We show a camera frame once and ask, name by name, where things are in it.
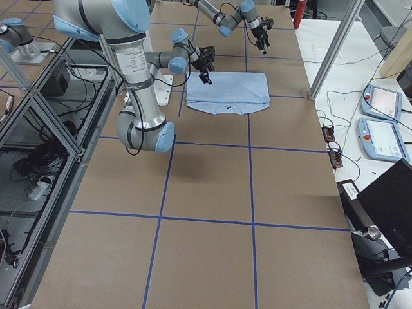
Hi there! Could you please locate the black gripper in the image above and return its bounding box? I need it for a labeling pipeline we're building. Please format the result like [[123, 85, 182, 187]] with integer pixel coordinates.
[[251, 26, 270, 54], [191, 58, 212, 84]]

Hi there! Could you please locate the light blue t-shirt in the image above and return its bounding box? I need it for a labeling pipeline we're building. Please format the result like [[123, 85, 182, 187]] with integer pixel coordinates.
[[186, 72, 270, 115]]

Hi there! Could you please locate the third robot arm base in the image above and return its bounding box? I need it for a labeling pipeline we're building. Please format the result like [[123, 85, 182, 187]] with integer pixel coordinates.
[[1, 17, 50, 65]]

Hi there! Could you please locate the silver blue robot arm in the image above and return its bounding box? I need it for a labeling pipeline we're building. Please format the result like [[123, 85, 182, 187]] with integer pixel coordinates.
[[181, 0, 274, 55], [53, 1, 214, 153]]

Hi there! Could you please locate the red fire extinguisher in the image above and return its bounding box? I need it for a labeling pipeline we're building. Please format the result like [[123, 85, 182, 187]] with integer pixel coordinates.
[[293, 0, 306, 30]]

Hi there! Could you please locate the upper usb hub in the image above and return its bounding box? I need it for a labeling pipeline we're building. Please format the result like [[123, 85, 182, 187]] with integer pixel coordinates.
[[321, 126, 335, 142]]

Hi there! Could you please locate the usb hub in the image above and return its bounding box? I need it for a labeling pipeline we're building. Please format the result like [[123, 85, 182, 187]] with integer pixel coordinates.
[[321, 126, 335, 142], [328, 149, 343, 170]]

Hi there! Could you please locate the upper teach pendant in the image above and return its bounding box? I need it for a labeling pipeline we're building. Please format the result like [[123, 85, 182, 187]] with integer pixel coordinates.
[[361, 84, 402, 121]]

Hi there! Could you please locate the teach pendant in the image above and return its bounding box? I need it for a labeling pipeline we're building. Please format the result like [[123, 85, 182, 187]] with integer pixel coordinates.
[[361, 84, 402, 121], [357, 118, 410, 162]]

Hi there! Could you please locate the grey office chair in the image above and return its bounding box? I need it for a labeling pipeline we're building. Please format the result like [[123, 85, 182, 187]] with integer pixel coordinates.
[[373, 18, 411, 49]]

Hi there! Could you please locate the lower usb hub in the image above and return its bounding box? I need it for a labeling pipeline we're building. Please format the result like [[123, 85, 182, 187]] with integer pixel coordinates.
[[328, 149, 343, 170]]

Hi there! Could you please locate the wooden board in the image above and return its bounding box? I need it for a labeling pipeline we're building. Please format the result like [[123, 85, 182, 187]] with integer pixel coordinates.
[[379, 27, 412, 78]]

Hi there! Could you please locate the black power box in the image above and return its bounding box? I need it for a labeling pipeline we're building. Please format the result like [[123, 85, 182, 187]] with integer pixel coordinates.
[[41, 63, 71, 97]]

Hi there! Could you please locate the lower teach pendant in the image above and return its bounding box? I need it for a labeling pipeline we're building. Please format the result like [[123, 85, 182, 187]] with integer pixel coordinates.
[[357, 118, 410, 162]]

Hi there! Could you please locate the white power strip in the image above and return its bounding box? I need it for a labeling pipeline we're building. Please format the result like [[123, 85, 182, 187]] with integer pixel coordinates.
[[28, 175, 53, 200]]

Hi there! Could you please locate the black laptop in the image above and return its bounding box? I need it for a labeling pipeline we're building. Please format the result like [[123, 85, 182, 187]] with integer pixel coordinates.
[[357, 159, 411, 256]]

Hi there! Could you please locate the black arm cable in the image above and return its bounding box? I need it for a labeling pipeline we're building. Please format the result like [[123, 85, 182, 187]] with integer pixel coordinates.
[[61, 38, 200, 157], [220, 2, 258, 46]]

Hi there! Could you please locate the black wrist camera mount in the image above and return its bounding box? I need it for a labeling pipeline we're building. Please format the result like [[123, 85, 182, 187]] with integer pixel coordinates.
[[199, 46, 215, 72], [259, 17, 274, 32]]

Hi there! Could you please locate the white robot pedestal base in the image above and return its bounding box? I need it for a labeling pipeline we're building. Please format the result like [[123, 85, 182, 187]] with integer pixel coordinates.
[[124, 31, 173, 107]]

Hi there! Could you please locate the aluminium frame post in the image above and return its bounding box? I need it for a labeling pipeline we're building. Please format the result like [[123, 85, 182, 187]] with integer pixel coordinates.
[[308, 0, 365, 100]]

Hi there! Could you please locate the aluminium glass enclosure frame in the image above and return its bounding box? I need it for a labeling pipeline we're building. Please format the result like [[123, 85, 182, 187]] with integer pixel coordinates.
[[1, 39, 115, 308]]

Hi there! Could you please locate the black camera stand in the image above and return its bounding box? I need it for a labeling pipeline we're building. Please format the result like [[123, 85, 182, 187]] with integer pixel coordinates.
[[337, 180, 411, 296]]

